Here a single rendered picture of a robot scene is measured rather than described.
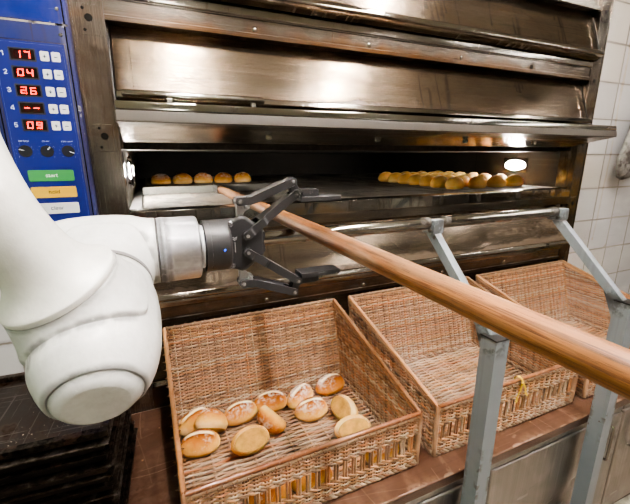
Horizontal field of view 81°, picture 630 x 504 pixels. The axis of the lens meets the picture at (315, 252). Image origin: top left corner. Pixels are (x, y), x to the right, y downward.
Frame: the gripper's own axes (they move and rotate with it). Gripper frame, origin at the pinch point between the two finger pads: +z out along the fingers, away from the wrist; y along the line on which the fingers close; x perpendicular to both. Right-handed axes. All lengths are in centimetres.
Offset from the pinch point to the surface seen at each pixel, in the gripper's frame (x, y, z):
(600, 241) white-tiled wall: -52, 29, 179
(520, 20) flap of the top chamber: -53, -60, 104
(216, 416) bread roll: -33, 54, -16
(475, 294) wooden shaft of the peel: 31.1, -0.4, -0.3
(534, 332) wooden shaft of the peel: 37.4, 0.3, -0.9
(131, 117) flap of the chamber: -39, -21, -28
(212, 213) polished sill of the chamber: -54, 3, -10
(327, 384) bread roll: -37, 57, 19
